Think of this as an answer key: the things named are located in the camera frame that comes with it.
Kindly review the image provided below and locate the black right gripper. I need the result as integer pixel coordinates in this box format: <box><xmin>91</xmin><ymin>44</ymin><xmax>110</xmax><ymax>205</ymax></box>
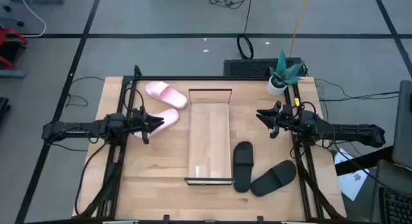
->
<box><xmin>256</xmin><ymin>100</ymin><xmax>303</xmax><ymax>140</ymax></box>

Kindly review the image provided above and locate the black aluminium rig frame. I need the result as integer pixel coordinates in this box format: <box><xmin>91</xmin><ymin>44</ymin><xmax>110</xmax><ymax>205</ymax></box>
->
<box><xmin>72</xmin><ymin>64</ymin><xmax>347</xmax><ymax>224</ymax></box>

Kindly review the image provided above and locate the white paper sheet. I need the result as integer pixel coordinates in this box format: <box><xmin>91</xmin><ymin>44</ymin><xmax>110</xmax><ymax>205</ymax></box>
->
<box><xmin>333</xmin><ymin>148</ymin><xmax>371</xmax><ymax>201</ymax></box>

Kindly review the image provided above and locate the yellow hanging cable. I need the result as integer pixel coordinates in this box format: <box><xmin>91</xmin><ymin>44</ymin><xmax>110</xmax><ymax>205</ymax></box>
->
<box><xmin>288</xmin><ymin>0</ymin><xmax>315</xmax><ymax>57</ymax></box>

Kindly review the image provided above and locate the black coiled hanging cable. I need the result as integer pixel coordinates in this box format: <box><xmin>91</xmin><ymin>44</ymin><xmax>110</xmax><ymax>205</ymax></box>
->
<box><xmin>236</xmin><ymin>0</ymin><xmax>255</xmax><ymax>60</ymax></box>

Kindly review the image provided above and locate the red cart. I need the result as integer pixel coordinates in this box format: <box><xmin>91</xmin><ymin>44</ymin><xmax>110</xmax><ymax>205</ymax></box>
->
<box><xmin>0</xmin><ymin>26</ymin><xmax>28</xmax><ymax>70</ymax></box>

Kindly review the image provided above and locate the white floor cable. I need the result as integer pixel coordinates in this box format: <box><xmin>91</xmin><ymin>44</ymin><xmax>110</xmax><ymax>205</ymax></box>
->
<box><xmin>19</xmin><ymin>0</ymin><xmax>48</xmax><ymax>37</ymax></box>

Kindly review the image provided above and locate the black slide sandal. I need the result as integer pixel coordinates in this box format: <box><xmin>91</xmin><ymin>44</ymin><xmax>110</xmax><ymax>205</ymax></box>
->
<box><xmin>250</xmin><ymin>160</ymin><xmax>297</xmax><ymax>198</ymax></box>
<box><xmin>232</xmin><ymin>140</ymin><xmax>255</xmax><ymax>193</ymax></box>

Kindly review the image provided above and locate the thin black floor cable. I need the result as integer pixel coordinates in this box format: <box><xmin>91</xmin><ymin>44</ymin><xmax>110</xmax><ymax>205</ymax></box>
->
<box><xmin>65</xmin><ymin>75</ymin><xmax>106</xmax><ymax>108</ymax></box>

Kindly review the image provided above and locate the pink slide sandal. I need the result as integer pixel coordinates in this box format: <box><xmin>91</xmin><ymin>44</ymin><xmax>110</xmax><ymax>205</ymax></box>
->
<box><xmin>133</xmin><ymin>108</ymin><xmax>180</xmax><ymax>138</ymax></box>
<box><xmin>144</xmin><ymin>81</ymin><xmax>189</xmax><ymax>110</ymax></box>

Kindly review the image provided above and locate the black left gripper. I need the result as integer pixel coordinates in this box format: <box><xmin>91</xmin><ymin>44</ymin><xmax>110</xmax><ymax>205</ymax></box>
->
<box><xmin>129</xmin><ymin>106</ymin><xmax>165</xmax><ymax>145</ymax></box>

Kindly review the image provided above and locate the potted plant in white pot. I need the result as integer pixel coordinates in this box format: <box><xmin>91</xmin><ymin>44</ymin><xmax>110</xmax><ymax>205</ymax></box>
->
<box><xmin>266</xmin><ymin>50</ymin><xmax>306</xmax><ymax>97</ymax></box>

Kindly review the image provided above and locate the thin black cable bundle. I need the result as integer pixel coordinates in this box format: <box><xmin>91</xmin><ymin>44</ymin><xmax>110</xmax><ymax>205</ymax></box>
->
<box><xmin>314</xmin><ymin>78</ymin><xmax>400</xmax><ymax>103</ymax></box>

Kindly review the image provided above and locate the grey laptop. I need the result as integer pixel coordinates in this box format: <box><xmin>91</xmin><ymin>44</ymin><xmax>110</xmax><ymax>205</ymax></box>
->
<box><xmin>391</xmin><ymin>79</ymin><xmax>412</xmax><ymax>172</ymax></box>

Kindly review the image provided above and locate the wooden shelf with black frame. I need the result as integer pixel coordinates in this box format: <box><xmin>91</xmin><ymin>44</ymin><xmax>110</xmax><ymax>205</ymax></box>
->
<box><xmin>183</xmin><ymin>88</ymin><xmax>234</xmax><ymax>186</ymax></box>

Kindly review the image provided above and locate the black cable tangle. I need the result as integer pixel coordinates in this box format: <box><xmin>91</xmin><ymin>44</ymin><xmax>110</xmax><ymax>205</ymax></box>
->
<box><xmin>205</xmin><ymin>0</ymin><xmax>248</xmax><ymax>9</ymax></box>

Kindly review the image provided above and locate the black vented box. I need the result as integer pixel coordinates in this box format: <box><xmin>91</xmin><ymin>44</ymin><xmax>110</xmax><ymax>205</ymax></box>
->
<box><xmin>223</xmin><ymin>57</ymin><xmax>303</xmax><ymax>78</ymax></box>

